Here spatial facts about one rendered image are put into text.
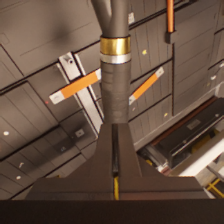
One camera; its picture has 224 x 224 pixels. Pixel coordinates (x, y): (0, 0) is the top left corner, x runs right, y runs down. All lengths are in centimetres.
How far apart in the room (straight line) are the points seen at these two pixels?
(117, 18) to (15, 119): 30
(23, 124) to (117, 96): 25
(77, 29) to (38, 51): 9
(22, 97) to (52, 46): 12
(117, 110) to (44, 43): 19
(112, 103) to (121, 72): 5
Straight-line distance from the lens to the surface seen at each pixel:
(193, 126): 82
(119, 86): 24
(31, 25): 34
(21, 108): 39
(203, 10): 60
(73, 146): 50
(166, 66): 55
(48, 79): 38
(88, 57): 39
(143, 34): 45
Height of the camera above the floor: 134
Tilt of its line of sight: 44 degrees down
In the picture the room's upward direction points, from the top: 136 degrees clockwise
